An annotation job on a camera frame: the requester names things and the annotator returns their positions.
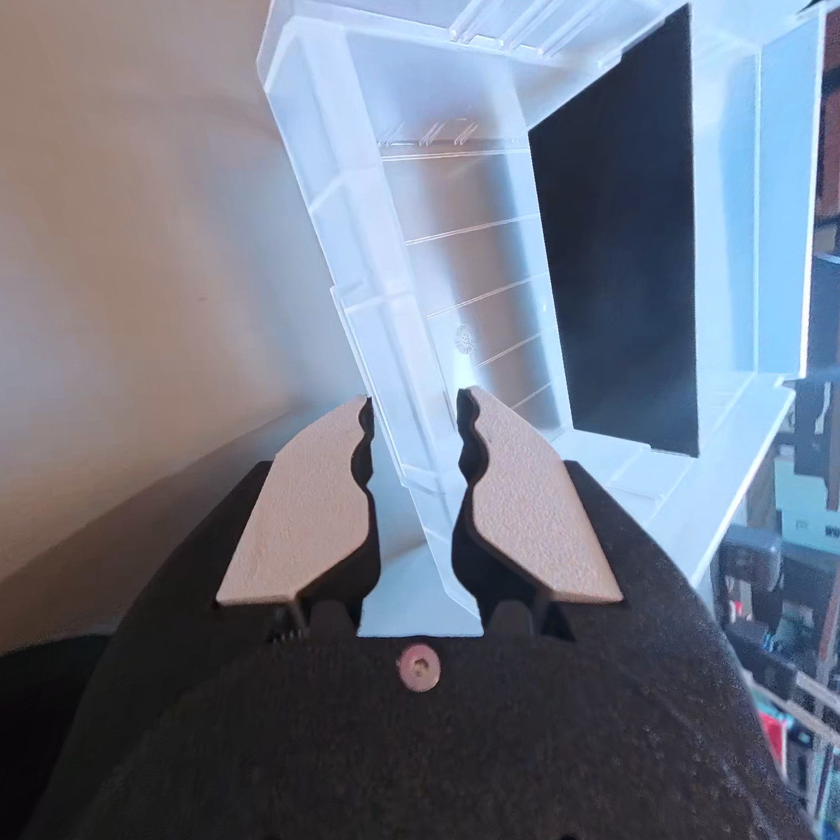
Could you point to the black bin divider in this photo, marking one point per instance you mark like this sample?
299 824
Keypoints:
617 262

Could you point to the clear plastic bin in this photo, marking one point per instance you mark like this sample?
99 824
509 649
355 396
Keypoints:
459 229

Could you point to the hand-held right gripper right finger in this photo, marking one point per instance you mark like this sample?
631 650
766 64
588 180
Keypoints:
531 518

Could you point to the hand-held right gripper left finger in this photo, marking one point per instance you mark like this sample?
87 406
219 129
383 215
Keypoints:
302 518

